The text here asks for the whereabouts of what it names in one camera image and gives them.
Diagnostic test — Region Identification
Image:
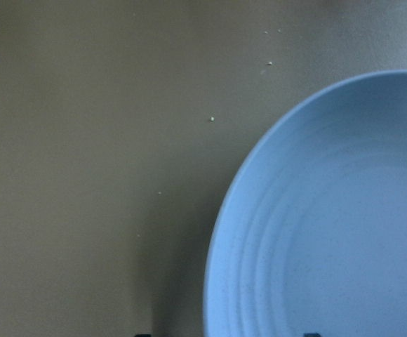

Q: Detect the blue plate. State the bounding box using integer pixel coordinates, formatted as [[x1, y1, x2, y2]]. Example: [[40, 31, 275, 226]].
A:
[[203, 70, 407, 336]]

